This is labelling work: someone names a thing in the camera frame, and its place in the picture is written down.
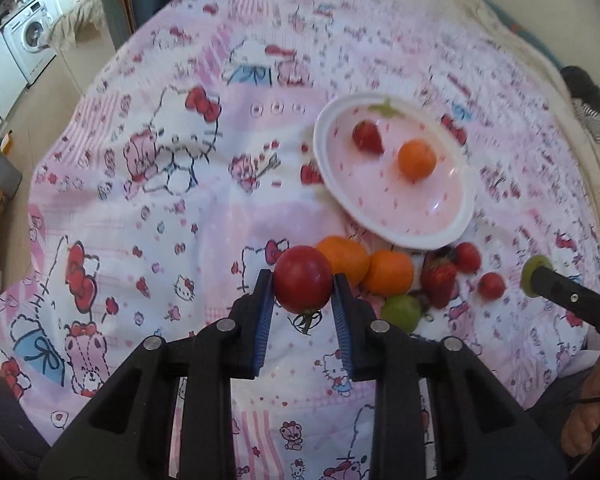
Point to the person's right hand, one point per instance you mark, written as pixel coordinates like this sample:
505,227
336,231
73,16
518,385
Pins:
597,410

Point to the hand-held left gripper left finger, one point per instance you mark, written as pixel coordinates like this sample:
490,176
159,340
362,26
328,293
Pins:
264,320

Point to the white washing machine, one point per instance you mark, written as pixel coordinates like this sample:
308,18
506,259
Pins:
30,40

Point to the small red tomato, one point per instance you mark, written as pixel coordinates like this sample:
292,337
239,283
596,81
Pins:
467,257
491,286

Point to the white round plate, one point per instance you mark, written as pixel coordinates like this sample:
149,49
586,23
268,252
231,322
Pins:
405,215

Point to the striped cloth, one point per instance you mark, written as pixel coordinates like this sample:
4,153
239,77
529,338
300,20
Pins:
594,122

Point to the orange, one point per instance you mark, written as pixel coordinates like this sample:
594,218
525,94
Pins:
347,257
390,272
416,159

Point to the beige frilly cloth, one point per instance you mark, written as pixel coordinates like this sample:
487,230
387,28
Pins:
77,22

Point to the green lime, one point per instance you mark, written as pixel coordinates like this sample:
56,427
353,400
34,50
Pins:
402,312

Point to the red strawberry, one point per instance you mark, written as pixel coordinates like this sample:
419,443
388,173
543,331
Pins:
437,280

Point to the grey trousers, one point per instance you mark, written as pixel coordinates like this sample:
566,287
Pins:
555,395

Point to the pink cartoon printed blanket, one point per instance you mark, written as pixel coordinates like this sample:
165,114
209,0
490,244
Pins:
180,240

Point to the dark jacket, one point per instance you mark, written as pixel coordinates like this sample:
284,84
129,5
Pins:
582,87

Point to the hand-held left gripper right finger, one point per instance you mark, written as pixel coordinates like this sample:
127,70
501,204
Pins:
342,332

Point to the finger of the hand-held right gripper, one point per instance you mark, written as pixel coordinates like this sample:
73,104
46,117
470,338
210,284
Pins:
565,290

